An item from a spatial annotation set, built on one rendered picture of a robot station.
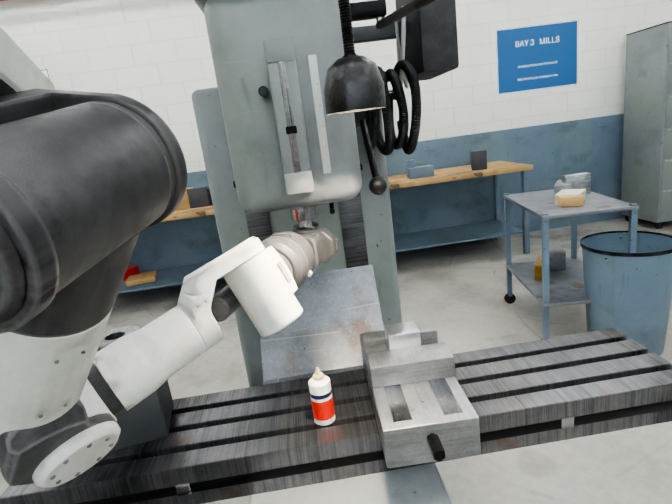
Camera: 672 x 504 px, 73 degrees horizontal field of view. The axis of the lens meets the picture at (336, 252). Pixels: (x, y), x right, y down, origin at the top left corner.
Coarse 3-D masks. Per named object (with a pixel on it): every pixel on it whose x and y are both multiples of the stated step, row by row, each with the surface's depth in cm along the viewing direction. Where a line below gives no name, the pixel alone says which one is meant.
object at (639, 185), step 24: (648, 48) 448; (648, 72) 453; (624, 96) 490; (648, 96) 457; (624, 120) 495; (648, 120) 462; (624, 144) 500; (648, 144) 466; (624, 168) 506; (648, 168) 471; (624, 192) 511; (648, 192) 476; (648, 216) 481
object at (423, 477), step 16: (432, 464) 81; (336, 480) 80; (352, 480) 80; (368, 480) 80; (384, 480) 79; (400, 480) 79; (416, 480) 78; (432, 480) 78; (256, 496) 79; (272, 496) 79; (288, 496) 78; (304, 496) 78; (320, 496) 77; (336, 496) 77; (352, 496) 76; (368, 496) 76; (384, 496) 76; (400, 496) 75; (416, 496) 75; (432, 496) 74; (448, 496) 74
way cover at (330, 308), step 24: (312, 288) 120; (336, 288) 120; (360, 288) 120; (312, 312) 119; (336, 312) 119; (360, 312) 119; (288, 336) 117; (312, 336) 117; (336, 336) 116; (264, 360) 114; (288, 360) 114; (312, 360) 113; (336, 360) 113; (360, 360) 113; (264, 384) 110
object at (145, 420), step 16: (112, 336) 86; (144, 400) 83; (160, 400) 85; (128, 416) 83; (144, 416) 84; (160, 416) 84; (128, 432) 84; (144, 432) 84; (160, 432) 85; (112, 448) 83
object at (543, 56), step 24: (552, 24) 477; (576, 24) 479; (504, 48) 479; (528, 48) 481; (552, 48) 483; (576, 48) 485; (504, 72) 485; (528, 72) 487; (552, 72) 489; (576, 72) 491
